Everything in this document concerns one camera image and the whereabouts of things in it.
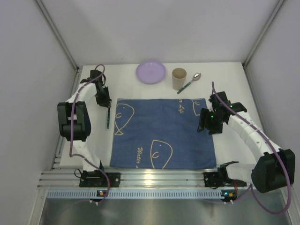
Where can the beige cup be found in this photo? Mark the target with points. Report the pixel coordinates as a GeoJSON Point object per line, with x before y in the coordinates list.
{"type": "Point", "coordinates": [178, 78]}

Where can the green handled spoon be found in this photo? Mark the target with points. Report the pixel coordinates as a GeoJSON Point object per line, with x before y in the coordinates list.
{"type": "Point", "coordinates": [196, 77]}

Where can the left aluminium frame post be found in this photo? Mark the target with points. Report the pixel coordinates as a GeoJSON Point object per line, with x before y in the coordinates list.
{"type": "Point", "coordinates": [42, 8]}

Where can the slotted cable duct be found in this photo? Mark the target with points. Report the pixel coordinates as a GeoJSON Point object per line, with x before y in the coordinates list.
{"type": "Point", "coordinates": [142, 194]}

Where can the lilac plate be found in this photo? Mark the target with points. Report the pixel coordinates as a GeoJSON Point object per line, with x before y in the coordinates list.
{"type": "Point", "coordinates": [150, 71]}

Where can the blue cloth placemat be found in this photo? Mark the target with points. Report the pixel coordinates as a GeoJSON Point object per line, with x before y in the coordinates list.
{"type": "Point", "coordinates": [161, 134]}

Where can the right aluminium frame post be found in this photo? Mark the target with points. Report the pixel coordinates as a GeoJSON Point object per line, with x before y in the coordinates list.
{"type": "Point", "coordinates": [271, 18]}

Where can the aluminium frame post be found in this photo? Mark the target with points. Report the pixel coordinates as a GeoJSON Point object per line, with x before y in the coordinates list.
{"type": "Point", "coordinates": [271, 18]}
{"type": "Point", "coordinates": [42, 8]}

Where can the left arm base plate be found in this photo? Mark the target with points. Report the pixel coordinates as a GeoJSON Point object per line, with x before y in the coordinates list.
{"type": "Point", "coordinates": [96, 179]}

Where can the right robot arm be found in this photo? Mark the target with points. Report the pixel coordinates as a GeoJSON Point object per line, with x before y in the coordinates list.
{"type": "Point", "coordinates": [274, 167]}

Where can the aluminium front rail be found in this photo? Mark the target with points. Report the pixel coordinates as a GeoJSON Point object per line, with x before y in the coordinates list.
{"type": "Point", "coordinates": [129, 178]}

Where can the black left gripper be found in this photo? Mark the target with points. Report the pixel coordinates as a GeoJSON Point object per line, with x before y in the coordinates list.
{"type": "Point", "coordinates": [104, 102]}

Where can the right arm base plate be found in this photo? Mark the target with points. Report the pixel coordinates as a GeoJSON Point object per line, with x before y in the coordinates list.
{"type": "Point", "coordinates": [214, 181]}

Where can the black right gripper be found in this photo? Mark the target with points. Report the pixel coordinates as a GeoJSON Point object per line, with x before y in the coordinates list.
{"type": "Point", "coordinates": [205, 119]}

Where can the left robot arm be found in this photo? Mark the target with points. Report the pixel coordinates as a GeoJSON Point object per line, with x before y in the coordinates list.
{"type": "Point", "coordinates": [74, 120]}

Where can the green handled fork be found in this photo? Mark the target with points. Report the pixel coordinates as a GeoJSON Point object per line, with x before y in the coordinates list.
{"type": "Point", "coordinates": [108, 117]}

